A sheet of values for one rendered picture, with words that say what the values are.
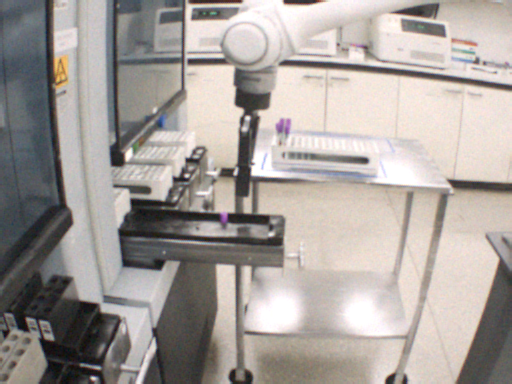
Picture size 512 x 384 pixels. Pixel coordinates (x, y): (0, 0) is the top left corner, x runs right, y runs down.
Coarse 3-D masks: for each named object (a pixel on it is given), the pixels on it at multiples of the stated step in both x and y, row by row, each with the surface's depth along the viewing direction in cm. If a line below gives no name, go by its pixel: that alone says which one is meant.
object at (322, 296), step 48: (384, 144) 156; (432, 192) 124; (432, 240) 130; (240, 288) 142; (288, 288) 174; (336, 288) 174; (384, 288) 173; (240, 336) 150; (288, 336) 150; (336, 336) 148; (384, 336) 147
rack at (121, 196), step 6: (114, 192) 105; (120, 192) 105; (126, 192) 105; (114, 198) 103; (120, 198) 102; (126, 198) 105; (120, 204) 101; (126, 204) 105; (120, 210) 101; (126, 210) 105; (120, 216) 101; (120, 222) 101
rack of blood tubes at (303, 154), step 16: (272, 144) 132; (304, 144) 133; (320, 144) 133; (336, 144) 133; (352, 144) 134; (368, 144) 135; (272, 160) 132; (288, 160) 132; (304, 160) 132; (320, 160) 138; (336, 160) 138; (352, 160) 139; (368, 160) 139
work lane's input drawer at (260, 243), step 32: (128, 224) 102; (160, 224) 105; (192, 224) 105; (224, 224) 106; (256, 224) 106; (128, 256) 100; (160, 256) 99; (192, 256) 99; (224, 256) 98; (256, 256) 98; (288, 256) 104
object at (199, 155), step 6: (192, 150) 145; (198, 150) 147; (204, 150) 149; (192, 156) 142; (198, 156) 142; (204, 156) 146; (186, 162) 141; (192, 162) 141; (198, 162) 141; (204, 162) 147; (204, 168) 147; (204, 174) 147; (210, 174) 147; (216, 174) 146; (216, 180) 144
